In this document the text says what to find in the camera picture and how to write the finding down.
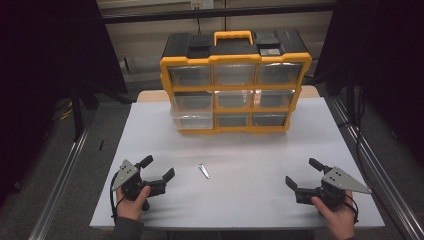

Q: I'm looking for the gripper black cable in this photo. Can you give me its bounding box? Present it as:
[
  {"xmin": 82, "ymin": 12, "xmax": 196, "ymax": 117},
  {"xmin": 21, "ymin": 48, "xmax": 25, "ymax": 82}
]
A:
[
  {"xmin": 343, "ymin": 192, "xmax": 360, "ymax": 224},
  {"xmin": 109, "ymin": 171, "xmax": 127, "ymax": 222}
]

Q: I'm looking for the black floor cable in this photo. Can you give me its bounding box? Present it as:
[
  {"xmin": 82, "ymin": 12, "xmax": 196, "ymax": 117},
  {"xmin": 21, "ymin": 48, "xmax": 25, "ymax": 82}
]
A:
[{"xmin": 338, "ymin": 89, "xmax": 378, "ymax": 188}]

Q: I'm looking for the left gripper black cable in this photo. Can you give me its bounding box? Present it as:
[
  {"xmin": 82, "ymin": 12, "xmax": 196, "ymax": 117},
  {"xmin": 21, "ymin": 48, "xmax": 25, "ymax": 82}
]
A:
[{"xmin": 109, "ymin": 171, "xmax": 127, "ymax": 222}]

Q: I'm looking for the black curtain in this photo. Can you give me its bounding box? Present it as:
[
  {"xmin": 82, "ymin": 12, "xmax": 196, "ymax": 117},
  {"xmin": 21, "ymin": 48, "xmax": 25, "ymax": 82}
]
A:
[
  {"xmin": 314, "ymin": 0, "xmax": 424, "ymax": 164},
  {"xmin": 0, "ymin": 0, "xmax": 129, "ymax": 205}
]

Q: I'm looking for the clear plastic drawer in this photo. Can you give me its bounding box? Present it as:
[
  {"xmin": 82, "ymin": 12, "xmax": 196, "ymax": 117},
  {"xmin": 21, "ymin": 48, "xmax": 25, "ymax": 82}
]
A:
[{"xmin": 170, "ymin": 110, "xmax": 215, "ymax": 131}]

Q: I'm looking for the person's right hand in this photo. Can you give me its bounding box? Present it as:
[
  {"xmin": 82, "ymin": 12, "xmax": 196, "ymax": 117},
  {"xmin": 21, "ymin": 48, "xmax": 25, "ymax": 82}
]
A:
[{"xmin": 310, "ymin": 189, "xmax": 357, "ymax": 240}]

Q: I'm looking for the white wall socket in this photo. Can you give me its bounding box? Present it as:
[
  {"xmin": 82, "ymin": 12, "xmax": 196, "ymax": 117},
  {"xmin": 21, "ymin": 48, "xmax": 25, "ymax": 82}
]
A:
[{"xmin": 190, "ymin": 0, "xmax": 215, "ymax": 11}]

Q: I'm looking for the yellow black organizer cabinet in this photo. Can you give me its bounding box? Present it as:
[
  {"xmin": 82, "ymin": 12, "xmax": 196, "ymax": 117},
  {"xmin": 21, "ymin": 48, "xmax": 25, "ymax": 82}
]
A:
[{"xmin": 159, "ymin": 29, "xmax": 314, "ymax": 136}]

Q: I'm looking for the black metal stand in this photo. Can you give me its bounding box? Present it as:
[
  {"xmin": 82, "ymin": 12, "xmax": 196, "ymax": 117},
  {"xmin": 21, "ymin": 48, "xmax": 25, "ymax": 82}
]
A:
[{"xmin": 70, "ymin": 81, "xmax": 134, "ymax": 143}]

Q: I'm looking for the yellow floor cable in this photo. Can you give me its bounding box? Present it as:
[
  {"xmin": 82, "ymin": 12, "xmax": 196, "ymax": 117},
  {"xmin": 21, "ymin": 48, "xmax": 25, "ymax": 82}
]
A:
[{"xmin": 58, "ymin": 100, "xmax": 75, "ymax": 122}]

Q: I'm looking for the black horizontal bar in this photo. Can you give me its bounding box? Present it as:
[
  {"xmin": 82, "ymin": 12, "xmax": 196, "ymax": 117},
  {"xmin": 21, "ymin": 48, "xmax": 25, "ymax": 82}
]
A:
[{"xmin": 99, "ymin": 2, "xmax": 337, "ymax": 25}]

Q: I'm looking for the set of clear organizer drawers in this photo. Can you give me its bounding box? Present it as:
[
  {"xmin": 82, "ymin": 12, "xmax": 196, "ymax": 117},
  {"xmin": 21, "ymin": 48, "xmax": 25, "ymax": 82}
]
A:
[{"xmin": 168, "ymin": 62, "xmax": 303, "ymax": 128}]

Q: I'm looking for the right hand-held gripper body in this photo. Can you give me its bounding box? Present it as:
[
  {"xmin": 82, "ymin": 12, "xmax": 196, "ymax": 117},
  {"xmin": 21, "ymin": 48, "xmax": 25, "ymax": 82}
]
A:
[{"xmin": 294, "ymin": 166, "xmax": 373, "ymax": 212}]

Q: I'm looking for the metal floor rail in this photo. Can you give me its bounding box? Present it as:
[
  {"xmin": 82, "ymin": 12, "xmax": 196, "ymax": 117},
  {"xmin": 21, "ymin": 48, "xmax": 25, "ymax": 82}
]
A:
[
  {"xmin": 327, "ymin": 95, "xmax": 424, "ymax": 240},
  {"xmin": 27, "ymin": 109, "xmax": 98, "ymax": 240}
]

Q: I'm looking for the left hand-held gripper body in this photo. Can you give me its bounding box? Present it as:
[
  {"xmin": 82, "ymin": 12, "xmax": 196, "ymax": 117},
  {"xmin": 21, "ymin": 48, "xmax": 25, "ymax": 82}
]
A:
[{"xmin": 111, "ymin": 159, "xmax": 167, "ymax": 212}]

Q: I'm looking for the person's left hand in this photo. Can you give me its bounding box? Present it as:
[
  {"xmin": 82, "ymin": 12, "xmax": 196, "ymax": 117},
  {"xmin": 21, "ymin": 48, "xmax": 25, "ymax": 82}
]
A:
[{"xmin": 115, "ymin": 185, "xmax": 152, "ymax": 222}]

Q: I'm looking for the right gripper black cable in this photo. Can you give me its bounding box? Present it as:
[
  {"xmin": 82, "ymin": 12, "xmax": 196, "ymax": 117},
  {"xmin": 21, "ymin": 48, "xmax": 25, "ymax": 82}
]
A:
[{"xmin": 343, "ymin": 192, "xmax": 360, "ymax": 224}]

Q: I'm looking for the black wall cable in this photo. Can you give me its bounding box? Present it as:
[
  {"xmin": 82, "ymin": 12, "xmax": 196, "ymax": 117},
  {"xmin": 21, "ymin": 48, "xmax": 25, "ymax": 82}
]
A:
[{"xmin": 195, "ymin": 8, "xmax": 203, "ymax": 36}]

